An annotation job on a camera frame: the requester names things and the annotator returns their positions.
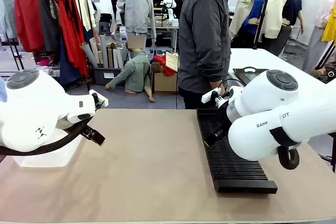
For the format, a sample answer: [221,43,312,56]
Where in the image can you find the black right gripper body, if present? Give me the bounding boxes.
[217,100,233,130]

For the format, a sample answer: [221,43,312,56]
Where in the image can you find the black handled tray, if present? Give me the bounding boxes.
[232,67,270,87]

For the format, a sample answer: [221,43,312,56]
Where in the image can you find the person's right forearm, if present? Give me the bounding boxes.
[207,58,232,88]

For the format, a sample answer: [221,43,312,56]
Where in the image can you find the person's right hand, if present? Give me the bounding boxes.
[219,80,232,97]

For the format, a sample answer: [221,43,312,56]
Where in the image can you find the black slotted PCB rack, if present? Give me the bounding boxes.
[196,108,278,195]

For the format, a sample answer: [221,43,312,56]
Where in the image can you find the clear plastic storage box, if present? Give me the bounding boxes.
[13,134,82,168]

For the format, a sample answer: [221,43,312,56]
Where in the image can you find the dark grey storage bin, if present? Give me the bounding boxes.
[92,66,124,86]

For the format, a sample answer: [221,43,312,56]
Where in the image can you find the white table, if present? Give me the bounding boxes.
[227,47,336,96]

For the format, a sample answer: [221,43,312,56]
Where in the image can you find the navy hanging skirt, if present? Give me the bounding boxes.
[59,32,82,86]

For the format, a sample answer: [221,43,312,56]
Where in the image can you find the wooden printed board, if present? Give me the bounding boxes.
[164,51,180,73]

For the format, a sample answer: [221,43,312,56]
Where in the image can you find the seated mannequin green jacket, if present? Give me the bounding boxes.
[104,35,156,103]

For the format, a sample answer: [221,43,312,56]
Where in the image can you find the red crumpled cloth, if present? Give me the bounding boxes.
[153,55,176,77]

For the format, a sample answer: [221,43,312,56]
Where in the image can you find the grey paper roll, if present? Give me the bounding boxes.
[80,42,99,69]

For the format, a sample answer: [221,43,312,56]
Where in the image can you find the person in grey jacket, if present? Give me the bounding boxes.
[177,0,244,110]

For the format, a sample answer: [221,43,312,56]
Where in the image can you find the grey-green paper roll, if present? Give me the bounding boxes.
[99,34,109,69]

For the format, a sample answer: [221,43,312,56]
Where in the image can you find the beige paper roll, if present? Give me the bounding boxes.
[89,37,104,65]

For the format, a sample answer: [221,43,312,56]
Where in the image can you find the long red hanging dress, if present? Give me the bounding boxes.
[55,0,89,77]

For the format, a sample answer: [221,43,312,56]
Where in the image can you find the light blue cloth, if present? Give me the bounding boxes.
[0,77,8,103]

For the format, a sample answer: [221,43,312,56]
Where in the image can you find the metal background workbench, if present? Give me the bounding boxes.
[146,23,181,55]

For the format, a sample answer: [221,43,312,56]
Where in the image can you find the black tripod pole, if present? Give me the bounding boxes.
[253,0,274,50]

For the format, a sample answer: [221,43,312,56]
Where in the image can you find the mannequin beige coat blue shirt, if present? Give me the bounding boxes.
[228,0,275,42]

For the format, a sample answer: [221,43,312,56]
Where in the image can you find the white panel board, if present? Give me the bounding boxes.
[227,0,241,16]

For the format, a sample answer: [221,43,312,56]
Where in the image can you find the black tripod stand legs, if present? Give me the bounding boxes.
[318,132,336,174]

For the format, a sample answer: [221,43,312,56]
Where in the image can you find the mannequin pink yellow clothes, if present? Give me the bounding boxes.
[301,0,336,74]

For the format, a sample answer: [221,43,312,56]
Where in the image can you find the dark grey hanging coat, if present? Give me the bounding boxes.
[38,0,62,55]

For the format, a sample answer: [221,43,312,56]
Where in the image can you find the cream hanging garment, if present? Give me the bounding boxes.
[75,0,97,32]

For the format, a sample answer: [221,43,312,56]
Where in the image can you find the small white background robot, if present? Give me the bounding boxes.
[160,0,180,28]

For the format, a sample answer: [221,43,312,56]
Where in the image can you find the mannequin cream jacket navy dress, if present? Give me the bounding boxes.
[262,0,306,57]

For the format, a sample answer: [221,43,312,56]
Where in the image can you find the red hanging shirt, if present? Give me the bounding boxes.
[14,0,45,53]

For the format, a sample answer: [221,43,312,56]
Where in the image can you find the light grey hanging garment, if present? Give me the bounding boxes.
[0,0,19,40]

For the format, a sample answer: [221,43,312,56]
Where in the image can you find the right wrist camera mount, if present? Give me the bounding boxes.
[201,89,221,104]

